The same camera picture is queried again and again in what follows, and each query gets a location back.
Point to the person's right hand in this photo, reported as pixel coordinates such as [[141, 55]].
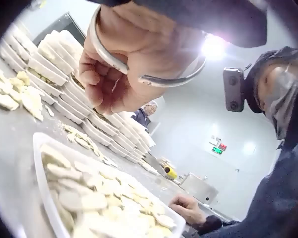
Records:
[[191, 210]]

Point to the person's left hand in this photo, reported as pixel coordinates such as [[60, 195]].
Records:
[[139, 37]]

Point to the person's left fingers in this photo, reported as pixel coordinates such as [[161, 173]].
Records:
[[101, 81]]

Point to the person's right fingers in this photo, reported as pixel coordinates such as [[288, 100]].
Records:
[[178, 202]]

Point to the stainless steel machine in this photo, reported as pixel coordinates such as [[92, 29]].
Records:
[[198, 189]]

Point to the stacks of white filled trays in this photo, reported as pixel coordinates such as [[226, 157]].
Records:
[[72, 94]]

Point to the scattered pale slices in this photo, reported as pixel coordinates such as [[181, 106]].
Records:
[[87, 143]]

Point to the green exit sign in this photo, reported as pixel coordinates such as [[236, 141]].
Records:
[[217, 150]]

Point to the pale slices filling tray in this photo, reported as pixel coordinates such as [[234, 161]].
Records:
[[101, 198]]

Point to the pile of pale loose slices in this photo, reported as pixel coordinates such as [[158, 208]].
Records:
[[19, 96]]

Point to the person's body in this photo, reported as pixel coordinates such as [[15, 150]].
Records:
[[275, 193]]

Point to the white plastic tray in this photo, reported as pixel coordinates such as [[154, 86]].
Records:
[[39, 173]]

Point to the red wall display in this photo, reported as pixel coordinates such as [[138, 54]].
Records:
[[222, 146]]

